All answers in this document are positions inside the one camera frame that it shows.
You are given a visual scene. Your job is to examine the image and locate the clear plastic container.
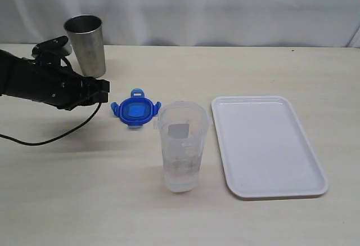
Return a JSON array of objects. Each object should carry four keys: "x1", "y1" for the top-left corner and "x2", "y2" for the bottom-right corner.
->
[{"x1": 154, "y1": 101, "x2": 211, "y2": 193}]

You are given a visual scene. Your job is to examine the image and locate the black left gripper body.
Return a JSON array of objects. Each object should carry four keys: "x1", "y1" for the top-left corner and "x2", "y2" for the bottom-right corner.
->
[{"x1": 31, "y1": 36, "x2": 96, "y2": 107}]

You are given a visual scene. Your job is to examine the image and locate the white rectangular tray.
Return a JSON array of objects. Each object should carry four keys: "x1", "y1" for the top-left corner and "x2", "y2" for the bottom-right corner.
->
[{"x1": 211, "y1": 96, "x2": 329, "y2": 199}]

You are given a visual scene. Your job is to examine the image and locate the blue plastic lid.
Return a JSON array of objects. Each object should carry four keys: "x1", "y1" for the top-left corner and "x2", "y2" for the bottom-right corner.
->
[{"x1": 111, "y1": 88, "x2": 161, "y2": 128}]

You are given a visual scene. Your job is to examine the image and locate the white backdrop curtain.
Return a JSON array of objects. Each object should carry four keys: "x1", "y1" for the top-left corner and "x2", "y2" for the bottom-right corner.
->
[{"x1": 1, "y1": 0, "x2": 359, "y2": 48}]

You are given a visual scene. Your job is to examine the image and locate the stainless steel cup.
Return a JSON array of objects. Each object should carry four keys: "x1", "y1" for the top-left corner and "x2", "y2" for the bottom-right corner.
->
[{"x1": 64, "y1": 15, "x2": 106, "y2": 78}]

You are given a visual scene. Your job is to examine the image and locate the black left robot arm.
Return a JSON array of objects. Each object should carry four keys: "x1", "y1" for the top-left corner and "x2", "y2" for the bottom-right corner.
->
[{"x1": 1, "y1": 35, "x2": 110, "y2": 110}]

